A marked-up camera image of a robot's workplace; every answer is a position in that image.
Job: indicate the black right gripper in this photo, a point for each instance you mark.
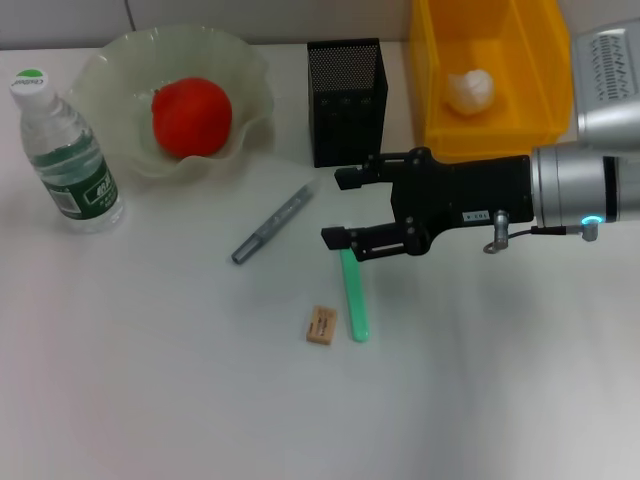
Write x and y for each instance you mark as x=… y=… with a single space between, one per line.
x=465 y=190

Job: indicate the white paper ball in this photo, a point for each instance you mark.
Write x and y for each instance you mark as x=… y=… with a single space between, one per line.
x=470 y=92

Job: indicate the red orange fruit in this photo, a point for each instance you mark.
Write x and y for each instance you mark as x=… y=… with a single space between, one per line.
x=192 y=117

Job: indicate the clear water bottle green label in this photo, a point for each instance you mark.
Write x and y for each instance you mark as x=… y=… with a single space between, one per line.
x=70 y=165

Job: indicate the grey glitter pen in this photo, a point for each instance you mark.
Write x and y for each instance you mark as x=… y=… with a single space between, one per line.
x=277 y=220

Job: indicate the black mesh pen holder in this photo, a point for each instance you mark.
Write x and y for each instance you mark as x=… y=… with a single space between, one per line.
x=345 y=115

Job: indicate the green plastic pen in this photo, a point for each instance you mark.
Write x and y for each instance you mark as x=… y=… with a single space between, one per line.
x=356 y=305

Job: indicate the tan eraser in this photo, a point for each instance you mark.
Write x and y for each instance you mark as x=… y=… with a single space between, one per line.
x=321 y=326

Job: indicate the pale green glass fruit plate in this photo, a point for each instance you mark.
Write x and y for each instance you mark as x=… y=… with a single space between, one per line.
x=115 y=90

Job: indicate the yellow plastic storage bin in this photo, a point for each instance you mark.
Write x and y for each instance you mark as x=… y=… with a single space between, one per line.
x=530 y=75

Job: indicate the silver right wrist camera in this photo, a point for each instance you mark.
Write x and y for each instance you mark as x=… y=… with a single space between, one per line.
x=605 y=70

